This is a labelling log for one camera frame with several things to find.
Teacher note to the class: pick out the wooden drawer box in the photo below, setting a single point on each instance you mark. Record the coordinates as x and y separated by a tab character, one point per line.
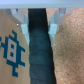
13	40

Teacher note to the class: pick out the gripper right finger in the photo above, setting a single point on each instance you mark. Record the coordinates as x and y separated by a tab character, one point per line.
53	28

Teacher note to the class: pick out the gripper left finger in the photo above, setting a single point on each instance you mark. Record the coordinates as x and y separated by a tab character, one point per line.
24	28

